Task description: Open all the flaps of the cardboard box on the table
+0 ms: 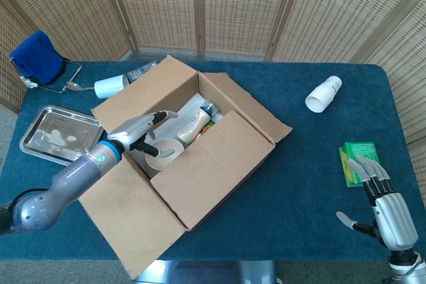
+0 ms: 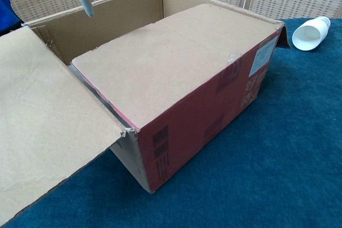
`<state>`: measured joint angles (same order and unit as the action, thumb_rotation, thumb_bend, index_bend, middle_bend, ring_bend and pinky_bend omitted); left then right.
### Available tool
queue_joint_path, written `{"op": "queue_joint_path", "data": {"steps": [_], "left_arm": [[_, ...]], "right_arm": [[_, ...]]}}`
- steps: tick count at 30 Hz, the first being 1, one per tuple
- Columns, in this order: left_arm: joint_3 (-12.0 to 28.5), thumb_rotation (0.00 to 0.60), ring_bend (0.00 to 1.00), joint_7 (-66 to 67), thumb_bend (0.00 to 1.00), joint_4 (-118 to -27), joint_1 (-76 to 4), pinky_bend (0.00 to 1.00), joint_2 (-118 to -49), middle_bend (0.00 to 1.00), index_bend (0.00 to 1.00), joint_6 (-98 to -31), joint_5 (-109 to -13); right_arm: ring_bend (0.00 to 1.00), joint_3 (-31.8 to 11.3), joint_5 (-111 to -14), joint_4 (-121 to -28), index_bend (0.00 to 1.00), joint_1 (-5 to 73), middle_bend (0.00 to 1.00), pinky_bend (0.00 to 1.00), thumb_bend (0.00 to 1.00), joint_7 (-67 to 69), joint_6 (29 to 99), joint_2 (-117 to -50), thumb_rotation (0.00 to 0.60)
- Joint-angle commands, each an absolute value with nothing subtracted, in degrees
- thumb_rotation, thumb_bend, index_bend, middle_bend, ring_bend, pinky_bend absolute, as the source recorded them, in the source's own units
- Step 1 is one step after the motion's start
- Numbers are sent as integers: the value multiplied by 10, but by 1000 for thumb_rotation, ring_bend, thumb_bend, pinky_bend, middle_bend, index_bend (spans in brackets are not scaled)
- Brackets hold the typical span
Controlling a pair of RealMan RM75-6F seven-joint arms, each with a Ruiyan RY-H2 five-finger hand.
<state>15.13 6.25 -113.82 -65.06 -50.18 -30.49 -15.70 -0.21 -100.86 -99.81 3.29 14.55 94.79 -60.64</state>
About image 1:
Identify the metal spoon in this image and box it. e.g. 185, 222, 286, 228
65, 80, 96, 92

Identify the green carton box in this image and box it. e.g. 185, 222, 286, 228
338, 142, 379, 188

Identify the white plastic mug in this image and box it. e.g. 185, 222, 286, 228
94, 74, 130, 100

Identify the thin wire rack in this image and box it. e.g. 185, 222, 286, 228
9, 57, 83, 94

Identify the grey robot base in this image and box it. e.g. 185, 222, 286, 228
136, 259, 279, 284

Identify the colourful snack packet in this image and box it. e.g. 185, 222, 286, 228
191, 120, 217, 147

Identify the dark blue table carpet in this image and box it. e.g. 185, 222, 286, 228
0, 61, 426, 261

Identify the red cardboard box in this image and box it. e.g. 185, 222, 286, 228
78, 54, 294, 280

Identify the beige bowl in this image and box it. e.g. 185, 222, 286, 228
144, 138, 186, 178

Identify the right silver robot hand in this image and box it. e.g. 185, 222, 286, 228
335, 154, 419, 251

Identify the woven wooden folding screen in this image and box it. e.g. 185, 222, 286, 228
0, 0, 426, 147

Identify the stainless steel tray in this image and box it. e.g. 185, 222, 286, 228
19, 104, 104, 167

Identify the brown snack package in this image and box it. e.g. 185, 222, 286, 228
127, 61, 159, 82

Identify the cream bottle with blue cap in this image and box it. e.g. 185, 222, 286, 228
176, 104, 216, 144

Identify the blue cloth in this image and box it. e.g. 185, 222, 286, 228
9, 29, 66, 86

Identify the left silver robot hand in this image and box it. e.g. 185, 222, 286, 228
106, 110, 179, 159

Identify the small white plug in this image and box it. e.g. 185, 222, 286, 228
19, 76, 38, 89

